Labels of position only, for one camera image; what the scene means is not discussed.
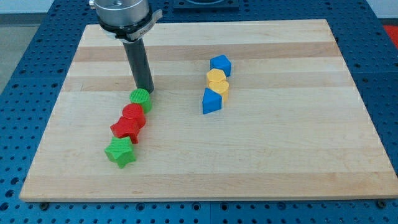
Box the red star block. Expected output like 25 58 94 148
110 116 140 144

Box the green cylinder block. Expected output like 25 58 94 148
129 88 152 114

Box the green star block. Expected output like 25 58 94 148
104 137 136 169

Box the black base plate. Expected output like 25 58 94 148
173 0 239 11

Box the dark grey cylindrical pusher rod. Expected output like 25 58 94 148
123 39 154 93

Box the yellow hexagon block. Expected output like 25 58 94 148
206 68 226 85

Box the yellow cylinder block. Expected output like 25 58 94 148
208 80 229 103

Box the red cylinder block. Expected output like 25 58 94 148
122 103 146 128

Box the blue triangle block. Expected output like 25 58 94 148
202 88 222 114

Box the blue pentagon block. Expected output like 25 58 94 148
210 55 232 77

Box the wooden board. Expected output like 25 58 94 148
19 19 397 202

